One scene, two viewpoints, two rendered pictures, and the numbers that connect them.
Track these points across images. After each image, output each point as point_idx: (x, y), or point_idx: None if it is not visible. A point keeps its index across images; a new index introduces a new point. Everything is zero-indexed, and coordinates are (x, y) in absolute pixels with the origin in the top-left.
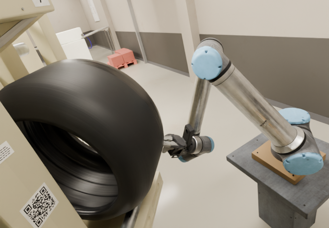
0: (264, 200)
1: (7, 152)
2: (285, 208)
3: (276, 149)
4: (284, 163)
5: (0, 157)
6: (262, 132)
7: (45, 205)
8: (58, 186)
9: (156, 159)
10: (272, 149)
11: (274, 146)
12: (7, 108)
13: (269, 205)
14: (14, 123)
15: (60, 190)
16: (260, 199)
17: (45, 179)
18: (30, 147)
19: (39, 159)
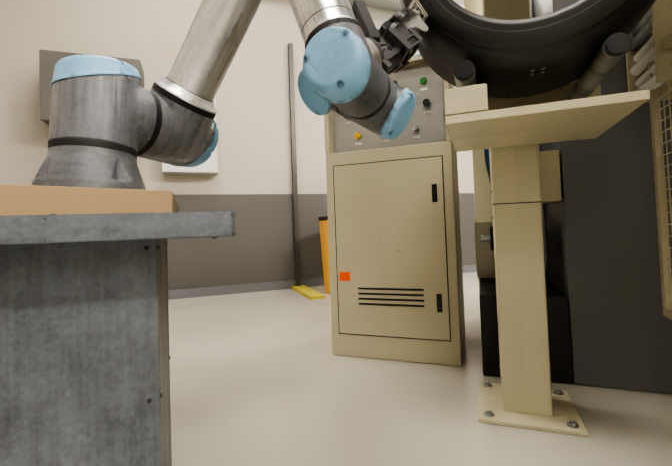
0: (162, 406)
1: None
2: (167, 341)
3: (215, 109)
4: (218, 131)
5: None
6: (230, 64)
7: None
8: (483, 10)
9: None
10: (132, 180)
11: (212, 104)
12: None
13: (164, 409)
14: None
15: (483, 15)
16: (161, 426)
17: None
18: None
19: None
